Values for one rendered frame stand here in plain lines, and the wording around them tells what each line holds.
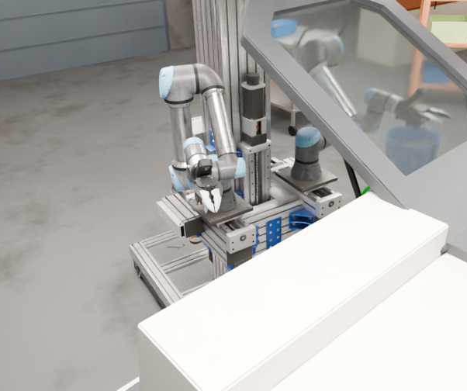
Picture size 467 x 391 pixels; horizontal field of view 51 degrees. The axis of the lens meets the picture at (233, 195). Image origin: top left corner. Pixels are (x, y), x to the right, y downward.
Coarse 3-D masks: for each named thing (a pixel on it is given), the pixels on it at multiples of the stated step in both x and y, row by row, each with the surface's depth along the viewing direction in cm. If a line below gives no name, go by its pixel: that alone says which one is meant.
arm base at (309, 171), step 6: (294, 162) 240; (300, 162) 235; (306, 162) 234; (312, 162) 234; (318, 162) 238; (294, 168) 239; (300, 168) 236; (306, 168) 235; (312, 168) 236; (318, 168) 238; (294, 174) 239; (300, 174) 237; (306, 174) 236; (312, 174) 236; (318, 174) 238; (300, 180) 238; (306, 180) 237; (312, 180) 237
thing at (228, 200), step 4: (224, 192) 214; (228, 192) 215; (232, 192) 219; (224, 196) 215; (228, 196) 216; (232, 196) 218; (224, 200) 215; (228, 200) 216; (232, 200) 218; (236, 200) 221; (220, 204) 215; (224, 204) 215; (228, 204) 216; (232, 204) 218; (236, 204) 222; (220, 208) 215; (224, 208) 216; (228, 208) 217; (232, 208) 218; (216, 212) 216; (220, 212) 216
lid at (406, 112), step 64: (256, 0) 152; (320, 0) 164; (384, 0) 177; (320, 64) 145; (384, 64) 156; (448, 64) 164; (320, 128) 130; (384, 128) 137; (448, 128) 146; (384, 192) 121; (448, 192) 126
